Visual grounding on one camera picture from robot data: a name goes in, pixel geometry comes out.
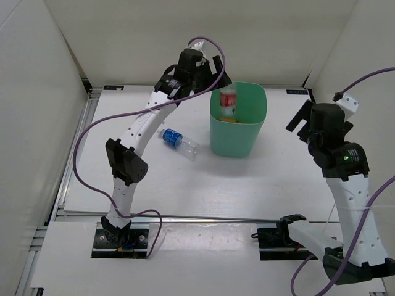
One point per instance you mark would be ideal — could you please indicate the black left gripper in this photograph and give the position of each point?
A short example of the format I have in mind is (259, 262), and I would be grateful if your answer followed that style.
(211, 78)

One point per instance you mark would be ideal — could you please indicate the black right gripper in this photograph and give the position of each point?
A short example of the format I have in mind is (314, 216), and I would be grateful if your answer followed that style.
(304, 113)

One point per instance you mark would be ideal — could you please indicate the clear bottle red cap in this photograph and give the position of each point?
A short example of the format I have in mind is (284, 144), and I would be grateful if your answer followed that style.
(228, 100)

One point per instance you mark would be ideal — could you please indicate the orange juice bottle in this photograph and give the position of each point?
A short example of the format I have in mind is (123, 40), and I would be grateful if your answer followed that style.
(228, 119)

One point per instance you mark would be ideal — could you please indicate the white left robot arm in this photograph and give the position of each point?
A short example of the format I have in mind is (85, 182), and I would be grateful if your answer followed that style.
(125, 153)

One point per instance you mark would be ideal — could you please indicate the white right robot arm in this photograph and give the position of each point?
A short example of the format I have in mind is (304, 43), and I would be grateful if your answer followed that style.
(360, 255)

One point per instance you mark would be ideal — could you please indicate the green plastic bin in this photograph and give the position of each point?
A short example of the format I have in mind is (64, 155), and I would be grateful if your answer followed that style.
(237, 139)

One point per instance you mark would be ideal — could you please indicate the clear bottle blue label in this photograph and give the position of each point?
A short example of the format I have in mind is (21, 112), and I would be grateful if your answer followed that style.
(180, 143)

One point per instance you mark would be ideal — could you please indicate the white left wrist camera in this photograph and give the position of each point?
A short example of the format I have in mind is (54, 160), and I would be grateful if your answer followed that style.
(199, 46)

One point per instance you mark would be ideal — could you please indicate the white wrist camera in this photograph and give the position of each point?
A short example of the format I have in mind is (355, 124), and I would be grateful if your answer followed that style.
(348, 104)
(199, 46)

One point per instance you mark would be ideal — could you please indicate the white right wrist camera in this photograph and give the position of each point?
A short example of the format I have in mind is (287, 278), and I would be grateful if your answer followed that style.
(348, 104)

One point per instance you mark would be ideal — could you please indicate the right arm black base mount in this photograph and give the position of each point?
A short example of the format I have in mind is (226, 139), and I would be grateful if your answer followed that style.
(275, 243)

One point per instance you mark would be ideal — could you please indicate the aluminium table rail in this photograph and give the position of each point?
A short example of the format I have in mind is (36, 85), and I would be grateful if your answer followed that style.
(145, 218)

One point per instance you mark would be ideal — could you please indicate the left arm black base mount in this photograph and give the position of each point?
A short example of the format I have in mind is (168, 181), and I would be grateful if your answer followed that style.
(133, 243)

